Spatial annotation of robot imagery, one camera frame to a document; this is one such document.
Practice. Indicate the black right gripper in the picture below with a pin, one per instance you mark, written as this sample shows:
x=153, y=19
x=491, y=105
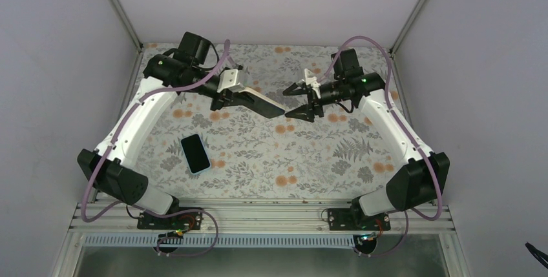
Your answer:
x=313, y=99

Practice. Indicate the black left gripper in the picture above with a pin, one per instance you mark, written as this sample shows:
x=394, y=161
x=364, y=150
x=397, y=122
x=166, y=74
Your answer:
x=224, y=99

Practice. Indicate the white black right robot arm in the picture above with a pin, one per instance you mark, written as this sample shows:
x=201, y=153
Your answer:
x=420, y=173

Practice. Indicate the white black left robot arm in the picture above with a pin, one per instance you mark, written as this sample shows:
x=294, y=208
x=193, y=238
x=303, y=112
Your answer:
x=109, y=167

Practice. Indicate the blue-cased black phone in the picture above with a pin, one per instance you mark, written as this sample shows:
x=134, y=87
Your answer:
x=195, y=154

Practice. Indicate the floral patterned table mat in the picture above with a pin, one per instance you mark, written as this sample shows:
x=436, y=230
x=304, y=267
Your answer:
x=338, y=156

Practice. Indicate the black object at edge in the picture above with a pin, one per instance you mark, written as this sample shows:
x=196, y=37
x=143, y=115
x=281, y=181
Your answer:
x=538, y=255

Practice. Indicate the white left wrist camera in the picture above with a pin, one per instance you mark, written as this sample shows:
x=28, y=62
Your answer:
x=233, y=80

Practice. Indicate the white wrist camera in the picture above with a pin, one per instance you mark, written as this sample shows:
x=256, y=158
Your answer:
x=233, y=80
x=309, y=78

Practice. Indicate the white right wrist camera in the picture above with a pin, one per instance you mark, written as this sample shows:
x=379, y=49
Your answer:
x=309, y=78

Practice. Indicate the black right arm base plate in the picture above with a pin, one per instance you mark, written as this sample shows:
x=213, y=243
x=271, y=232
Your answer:
x=340, y=219

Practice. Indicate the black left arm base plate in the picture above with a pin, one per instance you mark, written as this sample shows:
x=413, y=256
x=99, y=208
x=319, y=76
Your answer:
x=169, y=219

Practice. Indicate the aluminium rail frame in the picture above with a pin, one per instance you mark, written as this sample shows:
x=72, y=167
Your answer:
x=253, y=223

